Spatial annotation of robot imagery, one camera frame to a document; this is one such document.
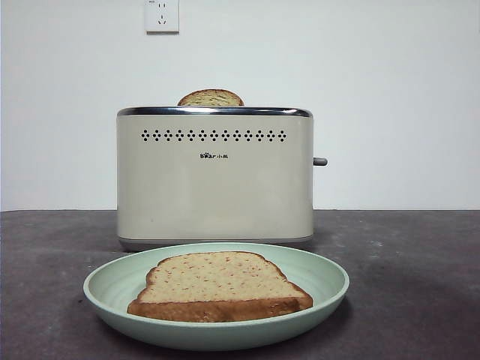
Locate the white wall power outlet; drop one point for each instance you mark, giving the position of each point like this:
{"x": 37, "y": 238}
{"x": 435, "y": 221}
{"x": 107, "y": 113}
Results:
{"x": 162, "y": 17}

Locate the brown-crusted bread slice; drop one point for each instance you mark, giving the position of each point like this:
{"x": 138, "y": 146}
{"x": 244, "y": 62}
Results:
{"x": 215, "y": 281}
{"x": 210, "y": 98}

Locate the grey toaster lever knob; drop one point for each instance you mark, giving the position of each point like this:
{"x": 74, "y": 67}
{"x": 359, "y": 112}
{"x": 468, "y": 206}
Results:
{"x": 320, "y": 162}

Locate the pale green round plate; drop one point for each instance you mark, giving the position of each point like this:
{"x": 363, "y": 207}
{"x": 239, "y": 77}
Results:
{"x": 110, "y": 300}

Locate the cream toaster with chrome rim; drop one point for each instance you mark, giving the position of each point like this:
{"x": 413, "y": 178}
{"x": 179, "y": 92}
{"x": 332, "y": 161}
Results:
{"x": 213, "y": 187}

